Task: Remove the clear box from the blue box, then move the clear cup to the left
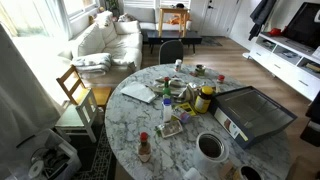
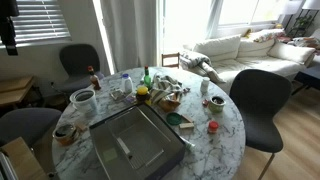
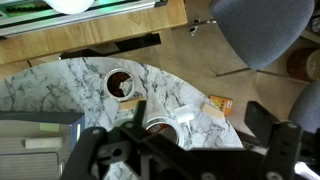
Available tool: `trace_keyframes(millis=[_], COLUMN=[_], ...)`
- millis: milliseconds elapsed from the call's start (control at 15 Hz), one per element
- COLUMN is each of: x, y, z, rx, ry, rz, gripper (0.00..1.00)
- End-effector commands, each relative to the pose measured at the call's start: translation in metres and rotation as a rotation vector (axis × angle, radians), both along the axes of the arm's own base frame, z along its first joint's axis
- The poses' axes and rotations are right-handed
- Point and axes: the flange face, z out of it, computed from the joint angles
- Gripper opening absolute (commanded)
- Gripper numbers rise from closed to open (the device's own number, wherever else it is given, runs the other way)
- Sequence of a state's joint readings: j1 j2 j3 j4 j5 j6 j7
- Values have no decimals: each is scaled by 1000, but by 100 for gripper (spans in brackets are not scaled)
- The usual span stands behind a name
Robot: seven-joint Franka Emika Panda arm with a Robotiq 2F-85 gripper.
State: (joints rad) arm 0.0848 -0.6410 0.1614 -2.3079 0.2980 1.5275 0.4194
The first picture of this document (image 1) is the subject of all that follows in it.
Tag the black coffee table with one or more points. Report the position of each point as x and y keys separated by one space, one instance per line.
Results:
x=190 y=39

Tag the clear plastic box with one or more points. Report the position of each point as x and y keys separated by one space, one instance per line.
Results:
x=258 y=114

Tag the green tin can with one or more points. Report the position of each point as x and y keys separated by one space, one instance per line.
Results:
x=200 y=69

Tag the dark hanging jacket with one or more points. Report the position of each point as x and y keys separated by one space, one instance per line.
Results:
x=259 y=16

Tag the dark grey dining chair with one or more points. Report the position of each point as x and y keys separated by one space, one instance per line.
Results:
x=170 y=51

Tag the small clear snack tray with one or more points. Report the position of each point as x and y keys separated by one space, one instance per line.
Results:
x=170 y=128

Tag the hot sauce bottle red cap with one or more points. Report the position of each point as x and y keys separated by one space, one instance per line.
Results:
x=144 y=150

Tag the clear plastic cup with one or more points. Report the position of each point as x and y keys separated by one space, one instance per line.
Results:
x=211 y=150

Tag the white folded paper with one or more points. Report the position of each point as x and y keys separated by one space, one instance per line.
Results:
x=139 y=91

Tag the folded grey blanket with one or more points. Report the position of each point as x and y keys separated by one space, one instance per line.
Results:
x=99 y=62

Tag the white curtain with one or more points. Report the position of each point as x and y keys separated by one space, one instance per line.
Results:
x=25 y=107

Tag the green glass bottle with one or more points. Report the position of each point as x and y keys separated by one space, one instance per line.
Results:
x=166 y=89

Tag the red object on cabinet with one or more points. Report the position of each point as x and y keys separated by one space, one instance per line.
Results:
x=275 y=32

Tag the white step stool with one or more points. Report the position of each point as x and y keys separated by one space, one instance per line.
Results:
x=79 y=117

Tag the brown jar yellow lid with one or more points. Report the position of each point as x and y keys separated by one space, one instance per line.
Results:
x=203 y=99

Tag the wooden chair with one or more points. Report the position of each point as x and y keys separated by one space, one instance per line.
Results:
x=74 y=88

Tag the small wooden block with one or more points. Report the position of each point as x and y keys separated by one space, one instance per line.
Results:
x=227 y=171

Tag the white pill bottle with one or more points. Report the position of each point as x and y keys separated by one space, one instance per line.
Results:
x=178 y=64

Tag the dark blue cardboard box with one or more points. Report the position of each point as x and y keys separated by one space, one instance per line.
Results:
x=231 y=124

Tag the wooden stool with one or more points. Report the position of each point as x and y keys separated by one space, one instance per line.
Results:
x=179 y=15

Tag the small red capped jar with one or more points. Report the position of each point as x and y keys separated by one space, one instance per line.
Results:
x=220 y=78

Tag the white bottle blue cap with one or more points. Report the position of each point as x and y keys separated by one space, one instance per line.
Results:
x=167 y=110

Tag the yellow snack packet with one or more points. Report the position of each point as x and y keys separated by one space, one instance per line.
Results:
x=188 y=108

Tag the white sofa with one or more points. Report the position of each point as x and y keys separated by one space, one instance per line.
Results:
x=122 y=40

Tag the patterned floor rug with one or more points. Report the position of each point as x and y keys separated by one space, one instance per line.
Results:
x=97 y=159

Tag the black television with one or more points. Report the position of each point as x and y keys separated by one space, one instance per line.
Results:
x=304 y=27

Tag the white tv cabinet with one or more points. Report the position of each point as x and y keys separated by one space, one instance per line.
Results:
x=290 y=61

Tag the clear storage bin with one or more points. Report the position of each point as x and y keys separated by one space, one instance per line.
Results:
x=43 y=156

